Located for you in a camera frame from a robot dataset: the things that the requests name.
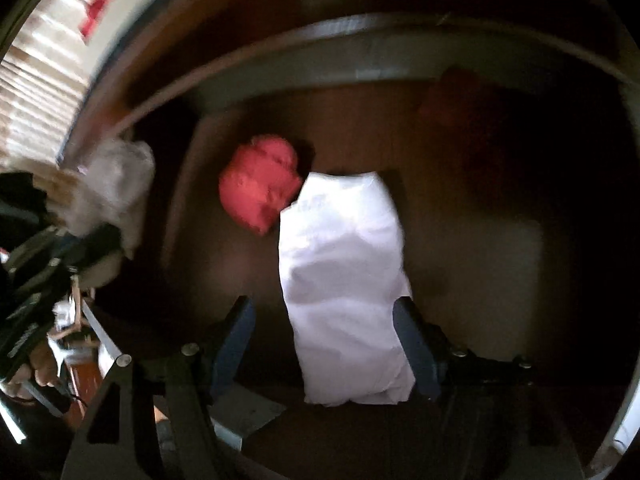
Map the bright red sock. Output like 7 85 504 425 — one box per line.
218 134 304 237

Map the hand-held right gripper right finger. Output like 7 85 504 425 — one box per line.
391 296 587 480

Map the person's left hand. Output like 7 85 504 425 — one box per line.
0 342 59 402

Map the pale pinkish white underwear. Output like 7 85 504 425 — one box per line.
277 170 417 407

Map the silver grey underwear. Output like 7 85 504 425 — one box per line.
56 139 157 262

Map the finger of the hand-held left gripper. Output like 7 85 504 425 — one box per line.
47 221 124 275

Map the bright red underwear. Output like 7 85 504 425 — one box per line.
81 0 110 37

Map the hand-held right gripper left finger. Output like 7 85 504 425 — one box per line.
59 294 258 480

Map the dark wooden dresser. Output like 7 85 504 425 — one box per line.
55 0 640 128

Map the beige patterned curtain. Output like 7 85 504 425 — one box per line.
0 0 147 172

